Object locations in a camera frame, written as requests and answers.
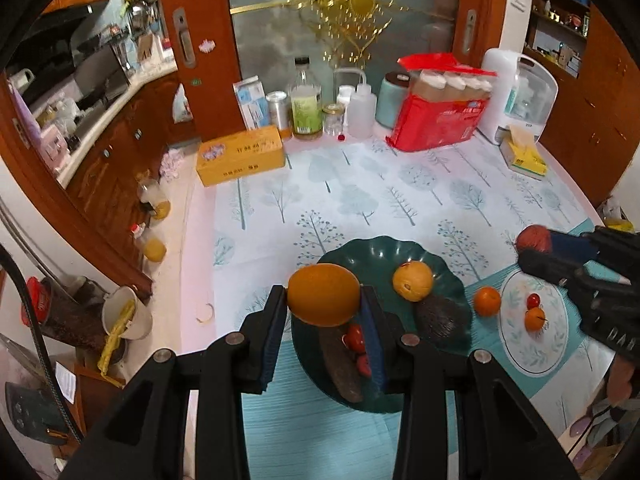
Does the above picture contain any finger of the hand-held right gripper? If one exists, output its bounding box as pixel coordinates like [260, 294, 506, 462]
[547, 226, 640, 263]
[519, 251, 631, 306]

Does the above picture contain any white squeeze bottle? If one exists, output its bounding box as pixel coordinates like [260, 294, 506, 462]
[334, 67, 378, 139]

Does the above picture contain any dark red lychee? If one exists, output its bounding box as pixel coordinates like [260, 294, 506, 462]
[515, 225, 553, 255]

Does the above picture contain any metal can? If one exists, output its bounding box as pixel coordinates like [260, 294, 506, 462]
[266, 91, 292, 132]

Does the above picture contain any small glass jar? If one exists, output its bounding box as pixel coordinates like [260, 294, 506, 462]
[322, 103, 345, 136]

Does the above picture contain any glass bottle with green label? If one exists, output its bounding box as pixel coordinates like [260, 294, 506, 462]
[290, 57, 323, 141]

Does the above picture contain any white floral plate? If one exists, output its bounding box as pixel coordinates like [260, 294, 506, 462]
[499, 265, 571, 375]

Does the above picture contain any tree print tablecloth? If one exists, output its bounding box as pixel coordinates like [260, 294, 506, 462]
[212, 132, 621, 480]

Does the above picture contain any dark green scalloped plate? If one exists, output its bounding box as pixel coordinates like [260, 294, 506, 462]
[290, 235, 473, 414]

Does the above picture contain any metal door handle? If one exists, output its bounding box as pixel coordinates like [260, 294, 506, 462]
[460, 9, 477, 55]
[172, 8, 196, 67]

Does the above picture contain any teal canister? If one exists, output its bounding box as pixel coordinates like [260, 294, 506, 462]
[376, 72, 413, 130]

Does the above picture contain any yellow tissue pack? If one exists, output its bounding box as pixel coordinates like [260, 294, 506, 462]
[500, 125, 547, 181]

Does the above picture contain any white bottle sterilizer appliance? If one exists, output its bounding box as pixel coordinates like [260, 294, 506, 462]
[480, 48, 559, 146]

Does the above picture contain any red bag of bottles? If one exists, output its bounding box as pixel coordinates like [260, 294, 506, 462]
[385, 52, 499, 152]

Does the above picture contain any dark avocado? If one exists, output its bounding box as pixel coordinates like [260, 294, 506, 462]
[414, 294, 471, 343]

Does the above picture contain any person's right hand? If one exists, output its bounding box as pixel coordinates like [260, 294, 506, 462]
[606, 355, 640, 406]

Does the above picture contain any yellow-orange citrus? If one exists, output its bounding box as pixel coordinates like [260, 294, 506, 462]
[392, 261, 434, 302]

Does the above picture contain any floral chair cushion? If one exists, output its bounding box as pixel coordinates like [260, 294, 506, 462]
[560, 395, 636, 476]

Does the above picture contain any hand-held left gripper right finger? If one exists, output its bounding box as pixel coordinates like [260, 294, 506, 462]
[360, 285, 571, 480]

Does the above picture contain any pile of bags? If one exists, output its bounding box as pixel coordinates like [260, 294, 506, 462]
[602, 197, 638, 235]

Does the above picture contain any large orange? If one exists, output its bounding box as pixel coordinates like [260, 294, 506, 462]
[286, 264, 362, 328]

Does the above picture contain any round mandarin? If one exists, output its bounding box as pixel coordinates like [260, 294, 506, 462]
[473, 286, 502, 317]

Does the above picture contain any wooden shelf cabinet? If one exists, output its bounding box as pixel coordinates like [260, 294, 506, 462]
[522, 0, 640, 206]

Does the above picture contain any kitchen counter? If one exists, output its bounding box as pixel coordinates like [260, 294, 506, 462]
[30, 57, 178, 186]

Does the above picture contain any yellow cardboard box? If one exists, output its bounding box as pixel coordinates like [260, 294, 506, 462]
[196, 126, 286, 188]

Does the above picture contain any white bucket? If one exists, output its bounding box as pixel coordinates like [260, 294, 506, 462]
[101, 286, 153, 341]

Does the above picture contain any overripe dark banana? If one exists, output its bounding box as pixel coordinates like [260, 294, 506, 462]
[319, 327, 365, 404]

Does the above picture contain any glass door with gold ornament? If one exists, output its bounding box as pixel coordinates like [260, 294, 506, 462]
[223, 0, 463, 91]

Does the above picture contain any blue and white box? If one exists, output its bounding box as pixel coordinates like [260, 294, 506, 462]
[233, 79, 269, 131]

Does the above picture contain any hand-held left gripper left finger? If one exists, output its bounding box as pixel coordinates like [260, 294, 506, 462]
[82, 285, 290, 480]

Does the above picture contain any dark bin with red lid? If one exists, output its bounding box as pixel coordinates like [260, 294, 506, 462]
[20, 276, 108, 351]

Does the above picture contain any plastic oil bottle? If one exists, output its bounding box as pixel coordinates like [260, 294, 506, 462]
[136, 172, 172, 221]
[131, 223, 167, 263]

